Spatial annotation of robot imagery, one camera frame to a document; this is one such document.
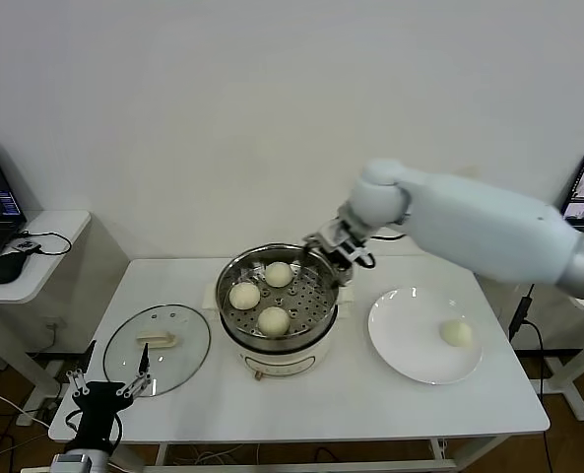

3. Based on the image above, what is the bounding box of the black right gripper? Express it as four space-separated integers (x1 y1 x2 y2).
299 235 357 289

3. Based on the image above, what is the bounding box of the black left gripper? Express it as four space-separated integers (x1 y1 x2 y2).
65 339 154 445

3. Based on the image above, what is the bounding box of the white steamed baozi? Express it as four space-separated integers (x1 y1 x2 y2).
228 282 262 310
438 319 474 349
263 261 293 289
256 305 292 339

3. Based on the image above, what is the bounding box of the glass lid with cream handle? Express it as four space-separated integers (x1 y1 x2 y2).
102 304 212 398

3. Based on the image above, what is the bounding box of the perforated steel steamer basket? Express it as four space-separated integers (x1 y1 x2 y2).
216 241 341 349

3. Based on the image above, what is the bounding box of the white black right wrist module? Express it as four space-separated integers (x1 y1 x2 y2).
348 243 375 270

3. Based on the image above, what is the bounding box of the white floor power strip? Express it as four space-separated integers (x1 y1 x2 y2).
15 398 54 428

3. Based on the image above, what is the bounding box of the cream electric cooking pot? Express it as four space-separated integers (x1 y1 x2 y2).
201 275 356 383

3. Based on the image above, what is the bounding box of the white round plate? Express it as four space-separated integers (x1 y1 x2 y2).
367 287 484 385

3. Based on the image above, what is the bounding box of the black computer mouse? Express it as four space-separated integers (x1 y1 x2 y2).
0 250 30 286

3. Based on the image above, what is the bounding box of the small black patterned device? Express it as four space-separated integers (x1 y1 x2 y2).
13 238 43 257

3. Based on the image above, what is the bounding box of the white side desk with mouse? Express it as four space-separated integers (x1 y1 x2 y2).
0 210 94 401

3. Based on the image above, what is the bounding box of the white side desk with label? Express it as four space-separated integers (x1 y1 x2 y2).
512 290 584 424

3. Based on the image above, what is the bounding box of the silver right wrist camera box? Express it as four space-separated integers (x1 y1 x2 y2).
314 216 355 250

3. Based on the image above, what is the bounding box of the thin black desk cable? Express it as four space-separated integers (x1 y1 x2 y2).
23 229 74 258

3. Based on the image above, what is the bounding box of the black cable with adapter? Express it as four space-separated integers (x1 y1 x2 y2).
507 283 554 473

